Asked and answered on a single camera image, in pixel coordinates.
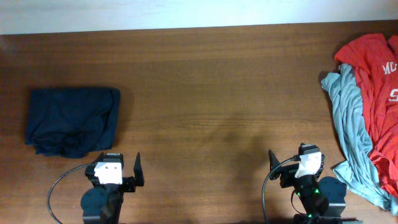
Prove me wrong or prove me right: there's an orange FRAM t-shirt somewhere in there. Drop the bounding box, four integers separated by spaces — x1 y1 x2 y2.
334 34 397 197

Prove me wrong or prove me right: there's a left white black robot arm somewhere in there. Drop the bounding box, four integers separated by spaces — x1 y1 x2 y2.
80 152 144 224

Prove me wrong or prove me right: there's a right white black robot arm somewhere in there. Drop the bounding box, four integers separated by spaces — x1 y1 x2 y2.
262 143 362 224

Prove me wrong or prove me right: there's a light blue grey shirt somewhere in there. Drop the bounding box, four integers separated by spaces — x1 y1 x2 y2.
321 63 397 216

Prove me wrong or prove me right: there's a dark navy folded shirt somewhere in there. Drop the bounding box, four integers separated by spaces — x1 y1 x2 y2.
25 87 121 158

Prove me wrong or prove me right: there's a right black cable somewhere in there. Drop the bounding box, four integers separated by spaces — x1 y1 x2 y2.
261 155 301 224

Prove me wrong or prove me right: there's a black cable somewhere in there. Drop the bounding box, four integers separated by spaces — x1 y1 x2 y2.
47 164 91 224
261 155 301 224

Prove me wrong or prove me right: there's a left black cable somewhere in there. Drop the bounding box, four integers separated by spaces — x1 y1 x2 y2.
47 164 91 224

